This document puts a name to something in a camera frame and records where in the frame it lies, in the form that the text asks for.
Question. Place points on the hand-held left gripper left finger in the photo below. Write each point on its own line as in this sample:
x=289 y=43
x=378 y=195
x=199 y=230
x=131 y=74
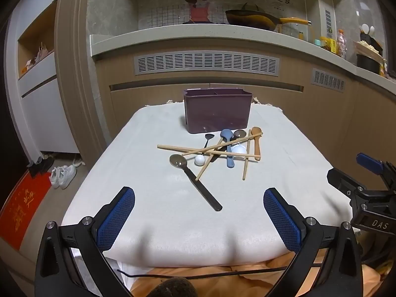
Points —
x=116 y=219

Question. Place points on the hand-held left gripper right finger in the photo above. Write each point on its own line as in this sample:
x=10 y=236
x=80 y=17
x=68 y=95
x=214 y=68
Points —
x=283 y=219

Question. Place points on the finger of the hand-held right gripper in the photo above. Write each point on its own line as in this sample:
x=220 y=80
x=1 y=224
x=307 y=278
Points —
x=368 y=161
x=340 y=179

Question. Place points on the wooden chopstick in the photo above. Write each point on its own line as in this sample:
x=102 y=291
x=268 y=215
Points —
x=173 y=147
x=198 y=150
x=244 y=170
x=202 y=170

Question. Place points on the wooden spoon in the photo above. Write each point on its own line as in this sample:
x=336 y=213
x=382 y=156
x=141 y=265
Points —
x=257 y=145

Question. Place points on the blue plastic spoon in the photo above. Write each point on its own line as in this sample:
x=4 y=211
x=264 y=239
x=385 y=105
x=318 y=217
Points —
x=229 y=161

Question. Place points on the large white plastic spoon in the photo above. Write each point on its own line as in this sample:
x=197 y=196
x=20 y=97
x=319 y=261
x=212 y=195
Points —
x=239 y=151

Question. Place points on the small black spoon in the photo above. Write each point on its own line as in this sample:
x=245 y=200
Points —
x=209 y=136

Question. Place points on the purple utensil holder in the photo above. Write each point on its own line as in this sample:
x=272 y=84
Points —
x=216 y=111

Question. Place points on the white cloth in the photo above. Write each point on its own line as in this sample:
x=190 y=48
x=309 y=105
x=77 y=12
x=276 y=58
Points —
x=123 y=176

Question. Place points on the dark furry object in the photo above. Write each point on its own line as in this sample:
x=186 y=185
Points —
x=173 y=287

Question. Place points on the short grey vent grille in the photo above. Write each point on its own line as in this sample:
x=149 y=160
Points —
x=328 y=79

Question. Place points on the black shoes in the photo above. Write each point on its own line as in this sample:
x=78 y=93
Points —
x=40 y=165

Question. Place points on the red floor mat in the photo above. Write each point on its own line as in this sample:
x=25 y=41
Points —
x=21 y=210

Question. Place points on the black pot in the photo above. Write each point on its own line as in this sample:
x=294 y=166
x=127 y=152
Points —
x=368 y=63

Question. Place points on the tan basket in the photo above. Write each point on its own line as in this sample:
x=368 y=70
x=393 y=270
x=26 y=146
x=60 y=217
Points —
x=368 y=48

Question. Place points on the yellow box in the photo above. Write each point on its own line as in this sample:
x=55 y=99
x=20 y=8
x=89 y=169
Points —
x=332 y=45

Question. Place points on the bottle with orange cap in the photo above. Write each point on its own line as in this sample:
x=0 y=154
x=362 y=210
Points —
x=341 y=43

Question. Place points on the white cabinet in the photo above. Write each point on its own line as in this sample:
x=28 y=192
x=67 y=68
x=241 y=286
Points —
x=46 y=114

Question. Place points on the teal jar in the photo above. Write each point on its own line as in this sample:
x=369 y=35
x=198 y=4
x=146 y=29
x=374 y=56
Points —
x=317 y=41

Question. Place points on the long grey vent grille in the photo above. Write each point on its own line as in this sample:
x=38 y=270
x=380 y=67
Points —
x=207 y=64

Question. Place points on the assorted small packets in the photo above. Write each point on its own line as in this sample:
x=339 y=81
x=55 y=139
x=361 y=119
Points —
x=35 y=60

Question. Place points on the white wall appliance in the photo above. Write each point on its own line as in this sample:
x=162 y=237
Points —
x=327 y=18

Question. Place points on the cartoon wall sticker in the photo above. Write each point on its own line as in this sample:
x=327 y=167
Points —
x=199 y=4

